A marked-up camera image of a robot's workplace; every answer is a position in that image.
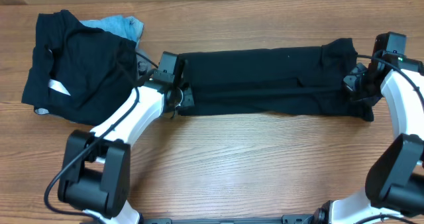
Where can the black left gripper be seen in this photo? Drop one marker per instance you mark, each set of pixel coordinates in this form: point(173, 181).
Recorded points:
point(181, 93)

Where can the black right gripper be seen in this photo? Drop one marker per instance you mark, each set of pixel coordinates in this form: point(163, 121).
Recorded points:
point(353, 81)

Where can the black t-shirt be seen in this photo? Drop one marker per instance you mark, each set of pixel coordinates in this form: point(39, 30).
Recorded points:
point(295, 81)

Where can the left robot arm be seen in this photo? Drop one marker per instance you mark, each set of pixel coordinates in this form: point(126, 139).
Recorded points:
point(96, 169)

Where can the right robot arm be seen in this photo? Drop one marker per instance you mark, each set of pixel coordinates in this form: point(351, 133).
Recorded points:
point(392, 189)

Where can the folded light blue garment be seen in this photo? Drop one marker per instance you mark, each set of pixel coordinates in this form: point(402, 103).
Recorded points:
point(126, 27)

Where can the folded black shirt on pile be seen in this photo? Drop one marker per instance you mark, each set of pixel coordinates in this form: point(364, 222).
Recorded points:
point(80, 73)

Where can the folded grey garment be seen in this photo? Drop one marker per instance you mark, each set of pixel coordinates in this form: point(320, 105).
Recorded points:
point(143, 65)

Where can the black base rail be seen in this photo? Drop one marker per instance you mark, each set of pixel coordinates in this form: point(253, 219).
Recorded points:
point(285, 219)

